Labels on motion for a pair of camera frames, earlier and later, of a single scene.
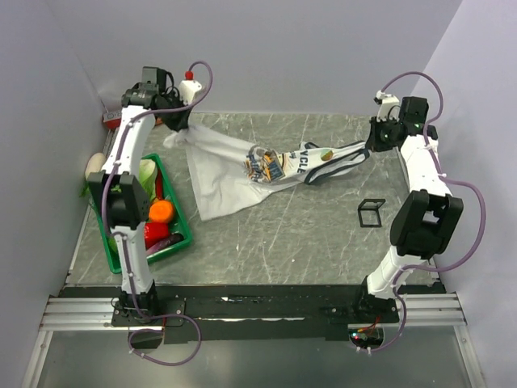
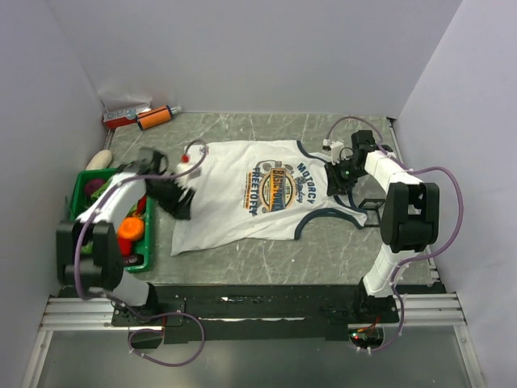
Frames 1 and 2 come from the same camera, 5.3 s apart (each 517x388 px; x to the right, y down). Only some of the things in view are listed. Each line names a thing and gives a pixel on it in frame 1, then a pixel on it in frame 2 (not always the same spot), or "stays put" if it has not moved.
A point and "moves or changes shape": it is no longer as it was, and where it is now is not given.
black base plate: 218,314 stays put
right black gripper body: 382,132 → 343,175
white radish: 94,162 stays put
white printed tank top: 224,174 moves or changes shape
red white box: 112,120 stays put
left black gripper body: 174,119 → 168,194
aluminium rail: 81,314 stays put
